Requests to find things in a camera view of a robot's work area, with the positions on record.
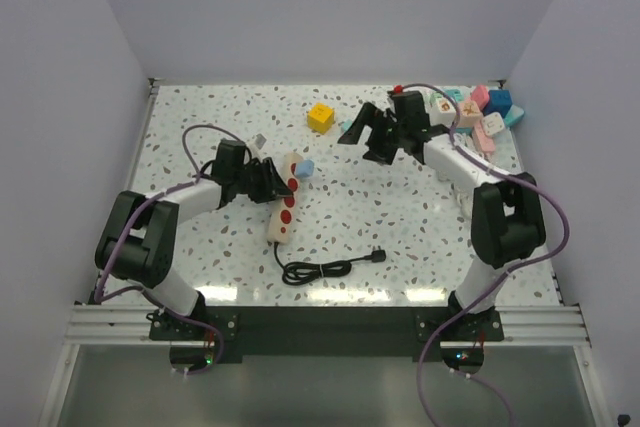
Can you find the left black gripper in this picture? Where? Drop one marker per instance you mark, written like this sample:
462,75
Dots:
272,183

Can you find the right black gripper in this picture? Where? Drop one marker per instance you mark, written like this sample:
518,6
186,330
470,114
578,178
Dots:
372,118

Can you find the teal cube plug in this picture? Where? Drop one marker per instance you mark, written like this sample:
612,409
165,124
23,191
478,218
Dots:
347,125

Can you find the light blue cube plug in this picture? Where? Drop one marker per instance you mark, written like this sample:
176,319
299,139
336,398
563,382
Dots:
304,169

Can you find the beige red power strip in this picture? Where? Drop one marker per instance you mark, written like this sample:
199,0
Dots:
280,226

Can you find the yellow cube plug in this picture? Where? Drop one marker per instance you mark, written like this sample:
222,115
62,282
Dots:
320,118

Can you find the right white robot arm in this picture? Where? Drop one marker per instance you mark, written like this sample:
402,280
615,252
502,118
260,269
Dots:
506,221

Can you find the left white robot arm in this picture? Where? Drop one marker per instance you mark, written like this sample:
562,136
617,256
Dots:
139,237

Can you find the white green cube adapter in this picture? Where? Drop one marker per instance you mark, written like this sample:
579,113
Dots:
433,100

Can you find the white cartoon cube adapter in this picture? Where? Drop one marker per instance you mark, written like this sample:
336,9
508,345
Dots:
445,115

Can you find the peach starfish cube adapter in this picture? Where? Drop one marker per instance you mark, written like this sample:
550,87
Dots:
469,115

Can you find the pink cube adapter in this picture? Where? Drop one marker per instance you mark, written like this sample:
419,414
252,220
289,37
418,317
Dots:
480,95

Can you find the white pink power strip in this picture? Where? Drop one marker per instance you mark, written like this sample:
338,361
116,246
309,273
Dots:
484,132

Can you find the dark blue cube adapter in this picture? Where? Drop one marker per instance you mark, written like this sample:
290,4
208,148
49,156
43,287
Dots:
499,101

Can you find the teal flat power strip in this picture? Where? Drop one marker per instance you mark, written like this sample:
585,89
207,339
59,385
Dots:
514,115

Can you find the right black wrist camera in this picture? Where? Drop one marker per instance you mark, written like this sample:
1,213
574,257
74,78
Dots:
409,110

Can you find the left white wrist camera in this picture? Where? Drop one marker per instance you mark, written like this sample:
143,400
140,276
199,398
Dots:
256,145

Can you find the aluminium front rail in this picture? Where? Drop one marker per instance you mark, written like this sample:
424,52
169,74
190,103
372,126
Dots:
538,326

